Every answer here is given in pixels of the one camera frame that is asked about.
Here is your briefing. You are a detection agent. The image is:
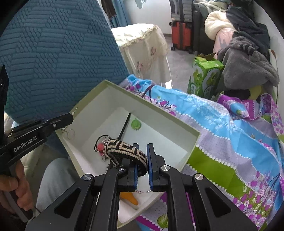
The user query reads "grey fleece garment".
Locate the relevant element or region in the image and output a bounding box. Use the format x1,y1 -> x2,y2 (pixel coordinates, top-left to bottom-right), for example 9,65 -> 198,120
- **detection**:
217,36 -> 280,94

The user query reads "blue textured left chair back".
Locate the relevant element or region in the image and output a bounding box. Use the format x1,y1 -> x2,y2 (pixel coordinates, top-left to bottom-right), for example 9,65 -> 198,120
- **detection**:
1,1 -> 129,124

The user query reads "red bead black cord bracelet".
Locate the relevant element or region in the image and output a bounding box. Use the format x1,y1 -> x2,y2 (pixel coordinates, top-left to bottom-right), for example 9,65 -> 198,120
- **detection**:
94,135 -> 112,163

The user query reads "red suitcase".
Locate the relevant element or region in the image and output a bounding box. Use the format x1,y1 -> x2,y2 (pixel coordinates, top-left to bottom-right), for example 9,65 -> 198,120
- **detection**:
169,21 -> 193,54

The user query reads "orange gourd pendant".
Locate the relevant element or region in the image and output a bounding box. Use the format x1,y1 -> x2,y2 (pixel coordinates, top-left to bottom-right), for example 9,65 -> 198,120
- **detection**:
120,192 -> 139,206

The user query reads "grey suitcase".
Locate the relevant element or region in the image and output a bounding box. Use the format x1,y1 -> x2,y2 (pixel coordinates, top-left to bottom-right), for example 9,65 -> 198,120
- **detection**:
170,0 -> 193,23

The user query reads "colourful patterned bed sheet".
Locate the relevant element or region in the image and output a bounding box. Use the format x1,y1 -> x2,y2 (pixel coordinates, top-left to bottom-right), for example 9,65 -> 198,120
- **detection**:
121,75 -> 283,230

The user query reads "black suitcase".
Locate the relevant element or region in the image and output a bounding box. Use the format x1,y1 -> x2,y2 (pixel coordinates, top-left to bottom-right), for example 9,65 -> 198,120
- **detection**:
193,10 -> 214,55

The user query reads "silver keyring chain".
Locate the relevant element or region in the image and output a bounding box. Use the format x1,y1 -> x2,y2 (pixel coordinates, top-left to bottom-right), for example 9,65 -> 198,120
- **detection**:
61,107 -> 79,141

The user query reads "green cardboard box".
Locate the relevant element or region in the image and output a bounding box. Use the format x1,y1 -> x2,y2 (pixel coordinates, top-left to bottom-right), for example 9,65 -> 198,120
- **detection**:
187,52 -> 224,100

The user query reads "cream padded jacket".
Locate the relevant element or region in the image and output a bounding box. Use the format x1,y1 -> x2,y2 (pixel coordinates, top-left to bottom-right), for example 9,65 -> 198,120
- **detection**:
205,11 -> 236,40

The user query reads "black hair stick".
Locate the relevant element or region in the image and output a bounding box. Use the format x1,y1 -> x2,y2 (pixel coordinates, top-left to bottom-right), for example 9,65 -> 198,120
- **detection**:
118,113 -> 131,140

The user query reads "black white woven bangle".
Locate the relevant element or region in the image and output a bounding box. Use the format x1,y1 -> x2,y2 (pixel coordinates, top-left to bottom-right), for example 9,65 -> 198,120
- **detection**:
104,139 -> 149,177

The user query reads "left hand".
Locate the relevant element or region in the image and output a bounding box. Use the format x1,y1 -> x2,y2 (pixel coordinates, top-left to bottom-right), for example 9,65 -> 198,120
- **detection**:
0,160 -> 34,214

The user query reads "dark blue jacket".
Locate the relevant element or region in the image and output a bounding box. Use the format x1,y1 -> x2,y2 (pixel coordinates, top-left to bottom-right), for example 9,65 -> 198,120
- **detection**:
226,2 -> 270,61

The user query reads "green round pendant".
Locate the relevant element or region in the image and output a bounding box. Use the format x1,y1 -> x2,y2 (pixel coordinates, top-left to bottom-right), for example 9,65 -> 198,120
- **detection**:
131,118 -> 141,130

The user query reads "green jewelry box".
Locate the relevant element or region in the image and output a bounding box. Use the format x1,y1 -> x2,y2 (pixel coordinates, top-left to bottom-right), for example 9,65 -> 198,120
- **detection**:
55,79 -> 201,229

